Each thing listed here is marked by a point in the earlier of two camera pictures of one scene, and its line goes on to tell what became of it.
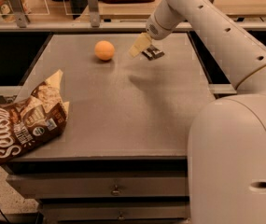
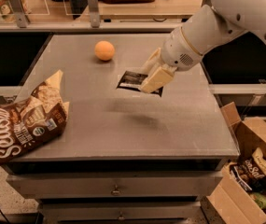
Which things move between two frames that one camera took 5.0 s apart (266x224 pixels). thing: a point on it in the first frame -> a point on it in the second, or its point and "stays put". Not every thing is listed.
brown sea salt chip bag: (12, 128) stays put
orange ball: (105, 49) stays put
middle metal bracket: (93, 6) stays put
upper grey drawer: (99, 186) stays put
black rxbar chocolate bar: (152, 52) -> (133, 81)
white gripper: (154, 28) -> (178, 52)
